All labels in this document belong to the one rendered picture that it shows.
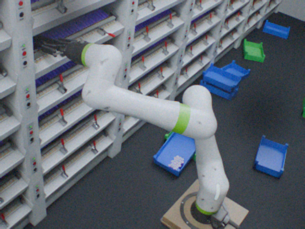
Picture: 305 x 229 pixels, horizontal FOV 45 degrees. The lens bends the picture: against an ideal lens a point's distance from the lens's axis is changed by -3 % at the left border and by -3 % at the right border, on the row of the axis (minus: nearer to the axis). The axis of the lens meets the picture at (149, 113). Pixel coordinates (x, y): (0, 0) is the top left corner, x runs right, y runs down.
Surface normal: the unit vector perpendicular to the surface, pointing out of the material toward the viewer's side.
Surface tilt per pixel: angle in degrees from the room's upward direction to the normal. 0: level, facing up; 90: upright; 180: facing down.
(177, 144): 19
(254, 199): 0
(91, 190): 0
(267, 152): 0
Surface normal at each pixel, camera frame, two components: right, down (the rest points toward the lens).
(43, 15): 0.40, -0.58
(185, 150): -0.06, -0.58
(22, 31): 0.82, 0.44
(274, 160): 0.13, -0.76
